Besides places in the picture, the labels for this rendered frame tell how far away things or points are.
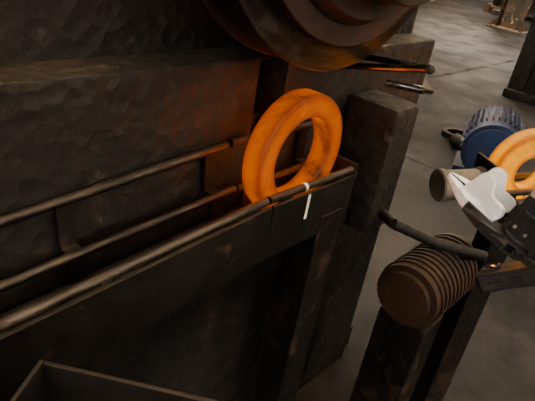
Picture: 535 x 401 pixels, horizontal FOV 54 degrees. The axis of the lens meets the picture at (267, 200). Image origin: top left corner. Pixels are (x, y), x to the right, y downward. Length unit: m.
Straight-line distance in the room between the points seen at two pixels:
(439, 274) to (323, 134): 0.36
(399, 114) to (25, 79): 0.56
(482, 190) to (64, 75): 0.52
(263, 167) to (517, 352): 1.29
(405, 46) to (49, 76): 0.68
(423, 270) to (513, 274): 0.26
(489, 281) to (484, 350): 1.00
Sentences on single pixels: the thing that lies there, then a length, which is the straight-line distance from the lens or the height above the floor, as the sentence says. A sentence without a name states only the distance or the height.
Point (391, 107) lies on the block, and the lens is 0.89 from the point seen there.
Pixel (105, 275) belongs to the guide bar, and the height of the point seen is 0.69.
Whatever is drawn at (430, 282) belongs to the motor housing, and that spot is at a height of 0.52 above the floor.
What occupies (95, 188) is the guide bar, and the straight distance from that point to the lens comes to 0.62.
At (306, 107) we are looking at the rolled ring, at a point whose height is 0.83.
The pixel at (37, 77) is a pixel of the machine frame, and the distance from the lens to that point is 0.56.
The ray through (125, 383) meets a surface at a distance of 0.43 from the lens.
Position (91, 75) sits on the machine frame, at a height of 0.87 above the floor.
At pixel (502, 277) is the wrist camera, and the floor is 0.67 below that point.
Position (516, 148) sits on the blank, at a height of 0.75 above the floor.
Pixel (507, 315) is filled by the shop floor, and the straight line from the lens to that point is 1.96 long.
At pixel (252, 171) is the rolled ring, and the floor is 0.75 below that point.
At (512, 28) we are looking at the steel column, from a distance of 9.59.
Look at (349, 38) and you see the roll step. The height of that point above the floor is 0.92.
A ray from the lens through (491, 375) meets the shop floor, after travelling 1.70.
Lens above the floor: 1.04
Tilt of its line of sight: 28 degrees down
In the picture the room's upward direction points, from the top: 10 degrees clockwise
